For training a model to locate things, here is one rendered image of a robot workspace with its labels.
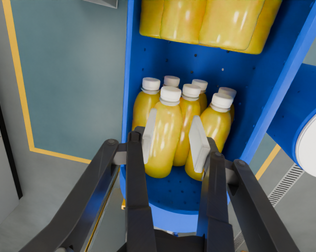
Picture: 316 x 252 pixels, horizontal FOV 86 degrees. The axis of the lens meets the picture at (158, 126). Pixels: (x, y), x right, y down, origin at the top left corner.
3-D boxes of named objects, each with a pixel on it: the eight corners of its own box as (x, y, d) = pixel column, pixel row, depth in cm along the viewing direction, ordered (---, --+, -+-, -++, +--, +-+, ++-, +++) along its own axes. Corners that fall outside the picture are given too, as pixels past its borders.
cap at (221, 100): (219, 100, 37) (222, 92, 36) (234, 107, 34) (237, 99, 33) (207, 101, 34) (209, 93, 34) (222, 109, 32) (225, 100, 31)
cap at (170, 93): (183, 100, 33) (185, 91, 32) (170, 103, 30) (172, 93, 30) (169, 93, 35) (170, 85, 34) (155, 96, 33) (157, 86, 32)
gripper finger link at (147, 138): (146, 165, 16) (139, 163, 16) (154, 129, 22) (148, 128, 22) (150, 138, 15) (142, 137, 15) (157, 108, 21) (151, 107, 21)
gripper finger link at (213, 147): (212, 168, 13) (249, 174, 13) (202, 135, 18) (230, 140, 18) (206, 181, 14) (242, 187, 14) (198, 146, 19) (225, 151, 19)
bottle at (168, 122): (176, 171, 42) (195, 100, 33) (156, 184, 37) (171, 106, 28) (157, 155, 46) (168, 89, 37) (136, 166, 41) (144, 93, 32)
